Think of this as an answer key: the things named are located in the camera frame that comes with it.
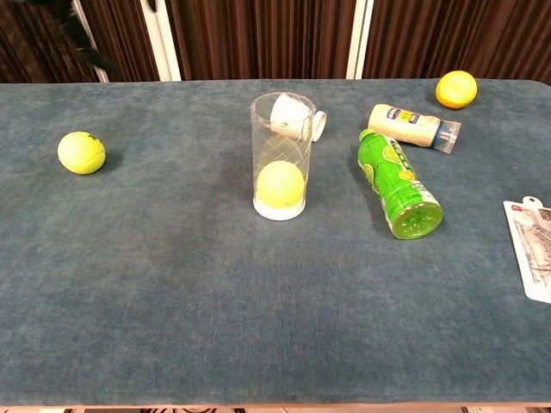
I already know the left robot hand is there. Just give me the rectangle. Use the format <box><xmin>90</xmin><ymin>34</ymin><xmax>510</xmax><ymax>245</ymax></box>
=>
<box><xmin>12</xmin><ymin>0</ymin><xmax>120</xmax><ymax>75</ymax></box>

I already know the plain yellow-green tennis ball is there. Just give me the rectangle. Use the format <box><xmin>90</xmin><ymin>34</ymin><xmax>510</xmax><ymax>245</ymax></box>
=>
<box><xmin>57</xmin><ymin>131</ymin><xmax>108</xmax><ymax>176</ymax></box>

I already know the tennis ball with Teloon print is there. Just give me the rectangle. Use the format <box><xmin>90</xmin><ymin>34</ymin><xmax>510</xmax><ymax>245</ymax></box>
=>
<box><xmin>256</xmin><ymin>160</ymin><xmax>306</xmax><ymax>210</ymax></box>

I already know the clear plastic tube container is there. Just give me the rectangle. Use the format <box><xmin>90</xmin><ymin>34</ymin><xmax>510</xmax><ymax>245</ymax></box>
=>
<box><xmin>251</xmin><ymin>91</ymin><xmax>314</xmax><ymax>222</ymax></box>

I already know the dark brown pleated curtain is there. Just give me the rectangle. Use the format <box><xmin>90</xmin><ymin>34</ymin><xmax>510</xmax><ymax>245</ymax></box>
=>
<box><xmin>0</xmin><ymin>0</ymin><xmax>551</xmax><ymax>85</ymax></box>

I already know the white paper cup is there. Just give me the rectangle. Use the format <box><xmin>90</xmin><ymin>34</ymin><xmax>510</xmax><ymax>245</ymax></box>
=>
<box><xmin>269</xmin><ymin>93</ymin><xmax>328</xmax><ymax>143</ymax></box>

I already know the blue-grey table cloth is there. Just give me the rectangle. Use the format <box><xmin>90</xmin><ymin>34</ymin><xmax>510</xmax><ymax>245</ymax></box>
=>
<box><xmin>0</xmin><ymin>78</ymin><xmax>551</xmax><ymax>408</ymax></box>

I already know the cream mayonnaise squeeze bottle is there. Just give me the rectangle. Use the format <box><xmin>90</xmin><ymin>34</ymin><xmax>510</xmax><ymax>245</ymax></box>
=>
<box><xmin>368</xmin><ymin>103</ymin><xmax>462</xmax><ymax>156</ymax></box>

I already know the green lime drink bottle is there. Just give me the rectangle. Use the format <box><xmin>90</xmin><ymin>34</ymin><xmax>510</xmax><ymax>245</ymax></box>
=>
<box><xmin>358</xmin><ymin>127</ymin><xmax>444</xmax><ymax>241</ymax></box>

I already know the yellow lemon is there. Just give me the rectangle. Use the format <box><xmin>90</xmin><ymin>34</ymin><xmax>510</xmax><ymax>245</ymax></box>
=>
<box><xmin>435</xmin><ymin>70</ymin><xmax>479</xmax><ymax>110</ymax></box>

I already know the white packaged item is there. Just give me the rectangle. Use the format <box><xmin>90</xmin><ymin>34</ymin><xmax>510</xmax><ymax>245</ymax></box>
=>
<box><xmin>502</xmin><ymin>195</ymin><xmax>551</xmax><ymax>305</ymax></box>

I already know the thin grey-white frame post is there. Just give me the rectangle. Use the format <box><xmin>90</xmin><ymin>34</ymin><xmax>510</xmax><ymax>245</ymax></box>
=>
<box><xmin>67</xmin><ymin>0</ymin><xmax>109</xmax><ymax>83</ymax></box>

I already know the wide white frame post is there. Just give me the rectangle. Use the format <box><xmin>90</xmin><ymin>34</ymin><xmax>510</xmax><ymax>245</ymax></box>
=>
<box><xmin>139</xmin><ymin>0</ymin><xmax>183</xmax><ymax>82</ymax></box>

